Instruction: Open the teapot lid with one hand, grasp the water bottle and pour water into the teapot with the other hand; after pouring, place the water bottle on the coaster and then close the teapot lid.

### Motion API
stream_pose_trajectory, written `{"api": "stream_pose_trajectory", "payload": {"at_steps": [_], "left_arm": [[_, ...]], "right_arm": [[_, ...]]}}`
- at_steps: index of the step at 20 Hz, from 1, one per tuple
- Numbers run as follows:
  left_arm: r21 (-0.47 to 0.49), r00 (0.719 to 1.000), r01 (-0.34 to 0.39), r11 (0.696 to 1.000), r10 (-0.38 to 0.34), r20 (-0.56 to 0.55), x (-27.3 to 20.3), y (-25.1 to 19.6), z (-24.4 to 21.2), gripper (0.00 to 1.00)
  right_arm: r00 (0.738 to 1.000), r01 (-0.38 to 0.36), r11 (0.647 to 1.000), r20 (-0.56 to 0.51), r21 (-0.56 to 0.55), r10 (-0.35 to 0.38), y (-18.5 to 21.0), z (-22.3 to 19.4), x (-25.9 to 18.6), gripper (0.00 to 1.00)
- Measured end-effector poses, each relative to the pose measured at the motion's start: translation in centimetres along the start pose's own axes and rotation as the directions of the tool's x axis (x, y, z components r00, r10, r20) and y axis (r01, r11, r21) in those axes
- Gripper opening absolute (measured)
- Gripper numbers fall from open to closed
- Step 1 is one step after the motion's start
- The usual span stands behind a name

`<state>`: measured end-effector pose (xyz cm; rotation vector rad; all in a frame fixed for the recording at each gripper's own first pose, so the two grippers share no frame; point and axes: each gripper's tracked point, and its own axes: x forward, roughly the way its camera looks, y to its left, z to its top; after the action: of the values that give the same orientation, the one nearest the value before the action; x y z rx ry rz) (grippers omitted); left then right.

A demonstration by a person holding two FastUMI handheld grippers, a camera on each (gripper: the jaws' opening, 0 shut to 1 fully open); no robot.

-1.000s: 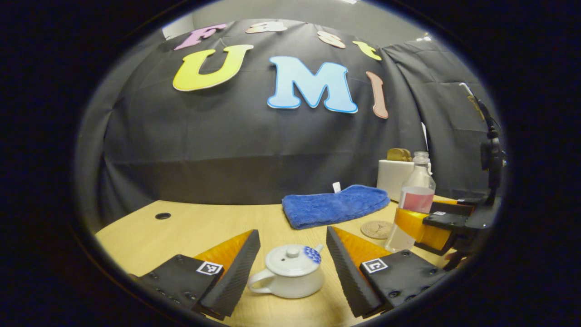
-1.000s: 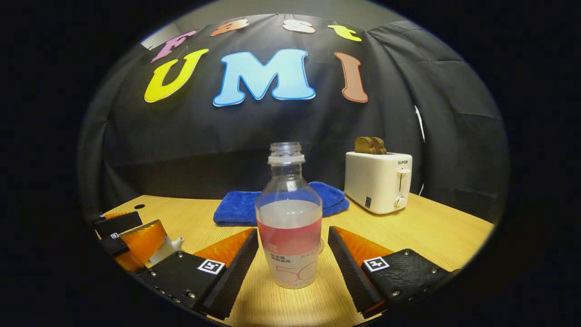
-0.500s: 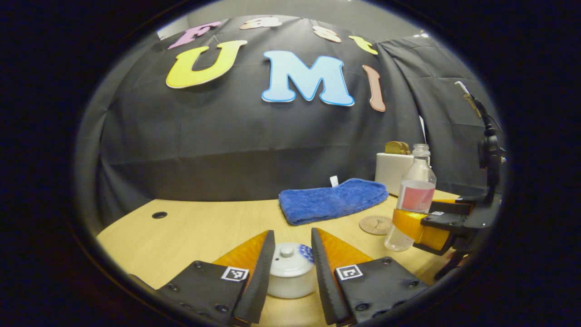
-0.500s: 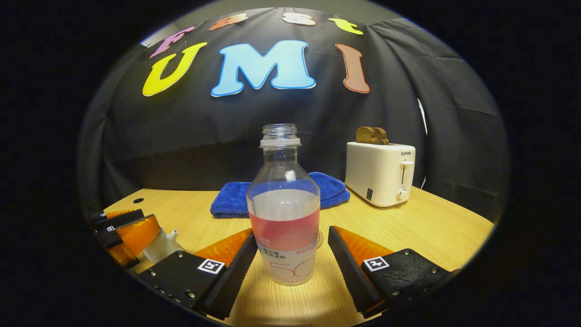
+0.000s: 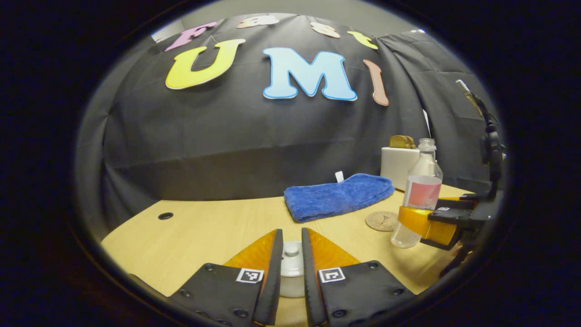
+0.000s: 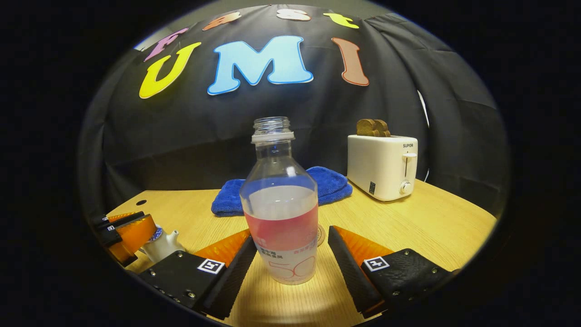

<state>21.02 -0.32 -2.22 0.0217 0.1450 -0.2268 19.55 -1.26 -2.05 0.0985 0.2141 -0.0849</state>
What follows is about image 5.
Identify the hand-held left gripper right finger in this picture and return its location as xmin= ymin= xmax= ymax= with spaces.
xmin=301 ymin=227 xmax=416 ymax=327

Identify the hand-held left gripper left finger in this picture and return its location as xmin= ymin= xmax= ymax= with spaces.
xmin=168 ymin=228 xmax=284 ymax=327

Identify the clear water bottle pink label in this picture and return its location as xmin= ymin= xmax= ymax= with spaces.
xmin=390 ymin=138 xmax=443 ymax=249

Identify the round wooden coaster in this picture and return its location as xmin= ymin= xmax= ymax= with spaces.
xmin=365 ymin=211 xmax=400 ymax=232

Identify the white toaster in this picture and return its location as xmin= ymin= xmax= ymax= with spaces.
xmin=380 ymin=146 xmax=423 ymax=191

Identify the blue folded towel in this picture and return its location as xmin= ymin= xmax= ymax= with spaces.
xmin=284 ymin=172 xmax=395 ymax=223

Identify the black backdrop cloth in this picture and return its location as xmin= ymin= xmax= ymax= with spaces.
xmin=75 ymin=13 xmax=500 ymax=232

